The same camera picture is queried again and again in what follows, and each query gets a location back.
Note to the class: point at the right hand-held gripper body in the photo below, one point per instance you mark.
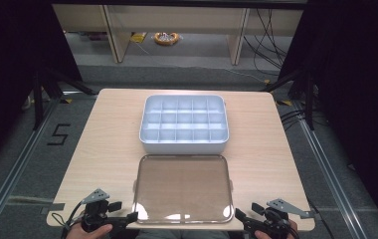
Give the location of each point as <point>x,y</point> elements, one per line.
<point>273,220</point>

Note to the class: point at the yellow floor tape piece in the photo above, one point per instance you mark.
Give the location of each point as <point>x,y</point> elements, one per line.
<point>284,103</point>
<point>66,100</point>

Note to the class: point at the clear plastic box lid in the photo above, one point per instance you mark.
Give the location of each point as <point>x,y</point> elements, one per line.
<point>183,186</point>

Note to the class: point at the black metal stand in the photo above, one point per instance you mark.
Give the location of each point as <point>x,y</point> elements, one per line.
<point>309,99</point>
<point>38,99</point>

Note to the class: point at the white compartment storage box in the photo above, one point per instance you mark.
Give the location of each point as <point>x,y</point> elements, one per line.
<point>183,141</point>

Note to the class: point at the aluminium floor rail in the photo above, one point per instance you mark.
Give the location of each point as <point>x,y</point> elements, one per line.
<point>14,169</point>
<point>329,172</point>

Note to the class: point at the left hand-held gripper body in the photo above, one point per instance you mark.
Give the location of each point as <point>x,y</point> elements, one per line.
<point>94,214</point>

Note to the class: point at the person's left hand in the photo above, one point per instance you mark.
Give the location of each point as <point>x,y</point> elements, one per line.
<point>92,233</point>

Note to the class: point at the yellow flat packet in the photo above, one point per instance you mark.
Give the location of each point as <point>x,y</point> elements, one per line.
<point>138,37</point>

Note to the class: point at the black curtain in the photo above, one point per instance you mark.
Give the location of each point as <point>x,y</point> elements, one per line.
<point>359,83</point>
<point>8,66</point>

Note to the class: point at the person's right hand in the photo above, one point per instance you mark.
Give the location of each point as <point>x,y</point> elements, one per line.
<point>291,229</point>

